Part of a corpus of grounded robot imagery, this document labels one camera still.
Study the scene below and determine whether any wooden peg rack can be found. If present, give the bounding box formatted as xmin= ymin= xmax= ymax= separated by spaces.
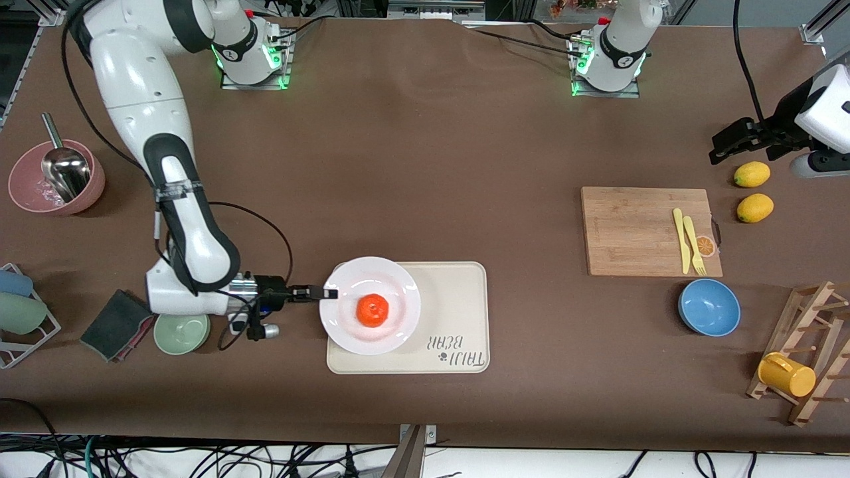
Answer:
xmin=746 ymin=281 xmax=850 ymax=427

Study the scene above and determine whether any yellow plastic knife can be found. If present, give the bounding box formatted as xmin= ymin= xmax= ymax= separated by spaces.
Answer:
xmin=673 ymin=208 xmax=692 ymax=275

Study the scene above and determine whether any black base cable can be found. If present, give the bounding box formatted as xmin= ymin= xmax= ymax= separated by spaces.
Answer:
xmin=465 ymin=27 xmax=580 ymax=56
xmin=267 ymin=15 xmax=327 ymax=43

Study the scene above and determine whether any grey metal bracket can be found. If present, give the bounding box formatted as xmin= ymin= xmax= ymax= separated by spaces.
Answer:
xmin=396 ymin=424 xmax=438 ymax=478

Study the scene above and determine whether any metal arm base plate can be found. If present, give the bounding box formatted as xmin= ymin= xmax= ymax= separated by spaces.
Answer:
xmin=568 ymin=33 xmax=642 ymax=99
xmin=220 ymin=30 xmax=294 ymax=90

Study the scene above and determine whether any pink folded cloth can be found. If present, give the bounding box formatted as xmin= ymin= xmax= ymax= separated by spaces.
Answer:
xmin=114 ymin=312 xmax=159 ymax=363

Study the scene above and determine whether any white round plate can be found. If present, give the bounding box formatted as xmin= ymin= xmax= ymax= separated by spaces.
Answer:
xmin=319 ymin=256 xmax=422 ymax=356

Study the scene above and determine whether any metal scoop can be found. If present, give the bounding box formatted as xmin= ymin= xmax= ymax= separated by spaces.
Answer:
xmin=41 ymin=113 xmax=92 ymax=204

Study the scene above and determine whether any light green bowl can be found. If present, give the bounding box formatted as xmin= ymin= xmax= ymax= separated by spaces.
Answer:
xmin=153 ymin=312 xmax=211 ymax=356

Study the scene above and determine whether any wooden cutting board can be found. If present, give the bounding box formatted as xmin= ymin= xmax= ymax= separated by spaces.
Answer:
xmin=581 ymin=187 xmax=723 ymax=278

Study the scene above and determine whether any yellow lemon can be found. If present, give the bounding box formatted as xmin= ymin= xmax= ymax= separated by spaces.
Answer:
xmin=736 ymin=193 xmax=774 ymax=224
xmin=734 ymin=161 xmax=771 ymax=188

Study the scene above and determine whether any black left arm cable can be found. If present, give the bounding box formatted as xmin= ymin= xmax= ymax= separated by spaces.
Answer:
xmin=732 ymin=0 xmax=766 ymax=124

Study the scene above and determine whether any pale green cup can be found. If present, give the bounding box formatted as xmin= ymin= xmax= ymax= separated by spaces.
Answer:
xmin=0 ymin=292 xmax=48 ymax=335

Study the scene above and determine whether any black floor cable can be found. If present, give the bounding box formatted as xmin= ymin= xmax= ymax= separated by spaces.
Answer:
xmin=0 ymin=398 xmax=66 ymax=478

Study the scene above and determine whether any blue cup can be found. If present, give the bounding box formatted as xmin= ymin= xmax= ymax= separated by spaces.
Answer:
xmin=0 ymin=270 xmax=34 ymax=297

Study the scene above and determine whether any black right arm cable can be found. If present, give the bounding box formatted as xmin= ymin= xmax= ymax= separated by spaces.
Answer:
xmin=61 ymin=0 xmax=295 ymax=351

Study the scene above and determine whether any cream tray with bear print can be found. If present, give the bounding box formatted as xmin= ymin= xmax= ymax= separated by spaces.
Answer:
xmin=326 ymin=261 xmax=490 ymax=375

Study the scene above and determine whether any orange fruit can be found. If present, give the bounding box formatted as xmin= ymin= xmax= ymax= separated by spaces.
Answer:
xmin=357 ymin=293 xmax=391 ymax=329

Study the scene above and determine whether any yellow cup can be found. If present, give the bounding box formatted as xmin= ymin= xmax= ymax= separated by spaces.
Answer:
xmin=758 ymin=353 xmax=816 ymax=398

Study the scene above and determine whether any white wire rack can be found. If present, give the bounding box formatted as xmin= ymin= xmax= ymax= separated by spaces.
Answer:
xmin=0 ymin=263 xmax=62 ymax=370

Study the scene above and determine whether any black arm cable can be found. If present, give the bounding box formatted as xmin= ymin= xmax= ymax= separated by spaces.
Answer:
xmin=732 ymin=0 xmax=766 ymax=124
xmin=61 ymin=0 xmax=295 ymax=351

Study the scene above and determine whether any blue bowl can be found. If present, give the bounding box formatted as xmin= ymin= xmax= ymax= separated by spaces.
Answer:
xmin=678 ymin=278 xmax=741 ymax=337

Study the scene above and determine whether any grey metal box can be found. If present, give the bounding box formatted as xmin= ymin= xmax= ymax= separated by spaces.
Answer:
xmin=388 ymin=0 xmax=486 ymax=22

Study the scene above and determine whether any aluminium profile rail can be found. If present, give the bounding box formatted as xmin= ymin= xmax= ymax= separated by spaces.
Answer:
xmin=800 ymin=0 xmax=850 ymax=46

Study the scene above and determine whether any pink bowl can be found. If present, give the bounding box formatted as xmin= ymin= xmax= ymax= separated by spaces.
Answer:
xmin=8 ymin=139 xmax=106 ymax=216

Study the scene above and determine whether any dark grey folded cloth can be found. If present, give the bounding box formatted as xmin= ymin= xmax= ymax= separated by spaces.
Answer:
xmin=80 ymin=289 xmax=155 ymax=362

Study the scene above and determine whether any yellow plastic fork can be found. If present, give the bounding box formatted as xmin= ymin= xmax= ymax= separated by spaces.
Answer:
xmin=683 ymin=216 xmax=707 ymax=276

